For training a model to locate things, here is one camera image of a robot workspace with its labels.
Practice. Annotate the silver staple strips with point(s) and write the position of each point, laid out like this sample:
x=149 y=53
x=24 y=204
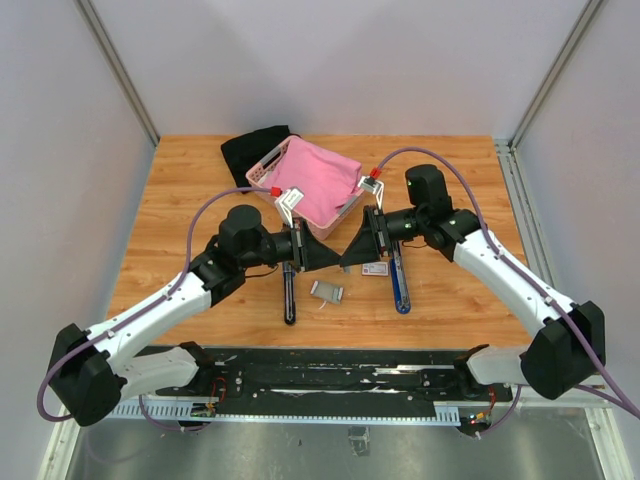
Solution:
x=327 y=292

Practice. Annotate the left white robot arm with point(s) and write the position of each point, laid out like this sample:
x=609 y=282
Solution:
x=92 y=370

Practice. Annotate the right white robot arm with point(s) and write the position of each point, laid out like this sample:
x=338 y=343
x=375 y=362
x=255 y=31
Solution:
x=568 y=338

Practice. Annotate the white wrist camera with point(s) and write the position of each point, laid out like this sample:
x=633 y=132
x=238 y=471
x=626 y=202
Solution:
x=373 y=185
x=285 y=202

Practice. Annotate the red staple box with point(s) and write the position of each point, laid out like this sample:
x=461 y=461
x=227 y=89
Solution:
x=380 y=269

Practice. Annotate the pink plastic basket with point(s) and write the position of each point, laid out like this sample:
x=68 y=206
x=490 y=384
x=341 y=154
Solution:
x=258 y=173

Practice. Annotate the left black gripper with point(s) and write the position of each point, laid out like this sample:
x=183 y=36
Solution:
x=309 y=253

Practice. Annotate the pink folded cloth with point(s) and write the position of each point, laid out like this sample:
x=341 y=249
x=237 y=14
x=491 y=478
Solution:
x=327 y=179

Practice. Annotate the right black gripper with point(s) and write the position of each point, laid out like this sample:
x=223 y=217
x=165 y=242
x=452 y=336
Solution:
x=369 y=243

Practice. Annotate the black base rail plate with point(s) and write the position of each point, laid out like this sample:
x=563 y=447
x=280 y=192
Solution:
x=334 y=384

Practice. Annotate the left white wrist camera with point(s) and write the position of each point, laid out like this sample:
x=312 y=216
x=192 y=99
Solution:
x=285 y=202

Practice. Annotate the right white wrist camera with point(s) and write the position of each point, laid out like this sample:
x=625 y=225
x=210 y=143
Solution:
x=373 y=185

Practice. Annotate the black folded cloth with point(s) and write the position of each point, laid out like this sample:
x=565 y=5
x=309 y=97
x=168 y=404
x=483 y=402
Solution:
x=243 y=152

